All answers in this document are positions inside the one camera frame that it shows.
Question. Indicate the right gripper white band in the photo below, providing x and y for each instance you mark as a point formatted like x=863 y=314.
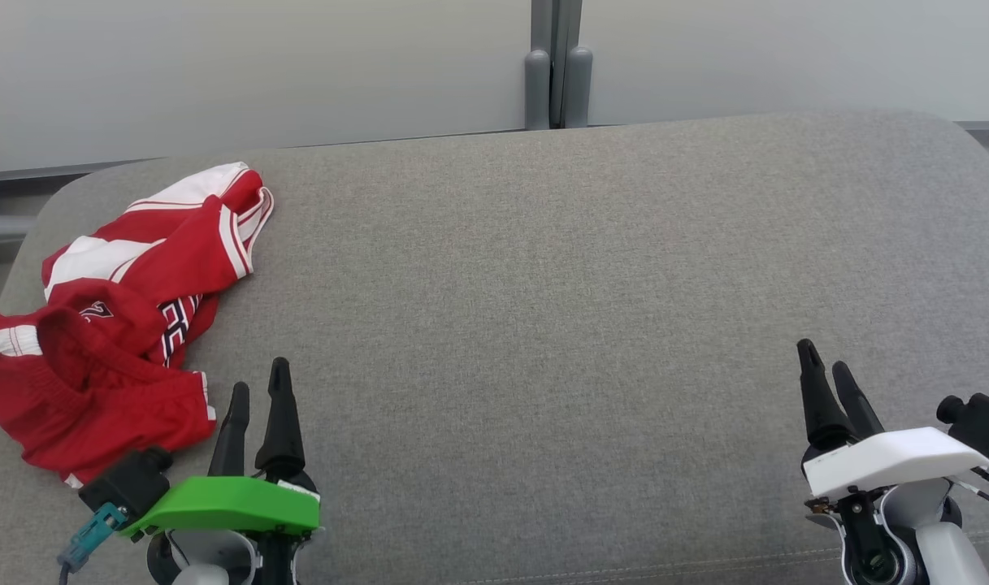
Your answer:
x=892 y=455

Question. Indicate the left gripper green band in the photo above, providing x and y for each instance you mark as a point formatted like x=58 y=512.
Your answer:
x=226 y=504

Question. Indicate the red shorts white stripes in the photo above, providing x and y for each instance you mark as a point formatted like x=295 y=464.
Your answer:
x=96 y=398

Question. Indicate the red white jersey shirt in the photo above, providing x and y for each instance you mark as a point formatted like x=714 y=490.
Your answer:
x=177 y=252

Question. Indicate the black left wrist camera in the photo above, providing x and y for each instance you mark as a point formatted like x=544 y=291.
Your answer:
x=128 y=483

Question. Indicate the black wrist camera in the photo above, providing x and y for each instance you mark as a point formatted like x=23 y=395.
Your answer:
x=128 y=483
x=982 y=422

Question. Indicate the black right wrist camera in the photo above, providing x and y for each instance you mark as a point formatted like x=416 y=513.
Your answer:
x=982 y=422

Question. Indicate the grey partition post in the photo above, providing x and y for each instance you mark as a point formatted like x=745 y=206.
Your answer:
x=555 y=65

